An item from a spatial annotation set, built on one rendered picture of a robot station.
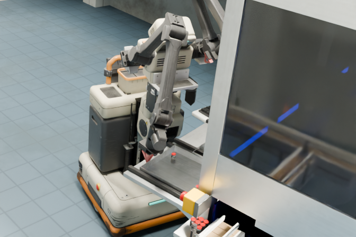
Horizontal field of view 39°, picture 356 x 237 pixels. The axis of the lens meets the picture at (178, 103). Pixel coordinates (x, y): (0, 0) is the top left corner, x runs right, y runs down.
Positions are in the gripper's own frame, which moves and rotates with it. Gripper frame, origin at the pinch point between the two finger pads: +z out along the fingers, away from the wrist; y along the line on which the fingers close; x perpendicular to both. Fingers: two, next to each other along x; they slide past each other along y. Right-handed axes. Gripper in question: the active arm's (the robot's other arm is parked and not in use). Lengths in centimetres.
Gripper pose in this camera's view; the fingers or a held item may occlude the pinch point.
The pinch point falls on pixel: (148, 161)
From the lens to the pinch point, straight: 232.7
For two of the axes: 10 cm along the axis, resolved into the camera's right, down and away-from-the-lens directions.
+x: 6.4, -3.0, 7.0
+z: -2.2, 8.1, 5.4
